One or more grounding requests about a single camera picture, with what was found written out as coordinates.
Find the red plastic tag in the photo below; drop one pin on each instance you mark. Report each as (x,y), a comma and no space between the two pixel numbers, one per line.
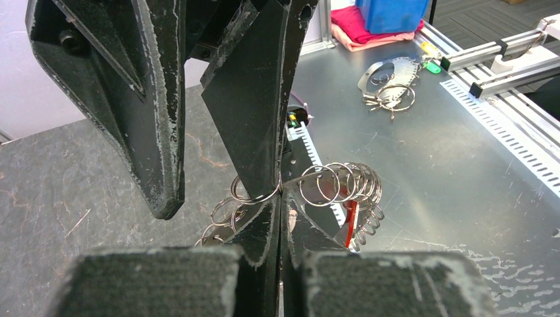
(351,220)

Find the outer aluminium frame bars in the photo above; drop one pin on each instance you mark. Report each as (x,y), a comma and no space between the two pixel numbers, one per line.
(498,73)

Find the pink folded cloth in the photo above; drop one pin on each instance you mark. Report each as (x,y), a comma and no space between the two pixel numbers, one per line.
(348,28)

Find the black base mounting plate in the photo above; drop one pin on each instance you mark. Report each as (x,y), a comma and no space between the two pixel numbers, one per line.
(295,161)

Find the spare metal key ring plate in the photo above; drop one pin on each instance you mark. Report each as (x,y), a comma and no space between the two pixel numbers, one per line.
(389,85)

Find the outer white slotted duct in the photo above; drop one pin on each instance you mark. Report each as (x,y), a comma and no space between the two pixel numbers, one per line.
(526,150)

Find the green key tag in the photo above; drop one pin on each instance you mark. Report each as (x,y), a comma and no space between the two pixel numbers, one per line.
(432,67)

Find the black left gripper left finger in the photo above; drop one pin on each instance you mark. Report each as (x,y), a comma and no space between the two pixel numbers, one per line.
(236,278)

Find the blue plastic bin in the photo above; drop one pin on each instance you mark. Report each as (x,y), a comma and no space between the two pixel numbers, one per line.
(392,16)

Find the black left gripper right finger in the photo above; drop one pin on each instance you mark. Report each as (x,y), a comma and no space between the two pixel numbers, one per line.
(322,278)

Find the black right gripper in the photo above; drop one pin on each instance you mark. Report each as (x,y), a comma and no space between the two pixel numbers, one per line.
(121,63)

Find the white toothed cable duct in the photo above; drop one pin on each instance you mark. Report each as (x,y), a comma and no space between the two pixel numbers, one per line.
(302,133)

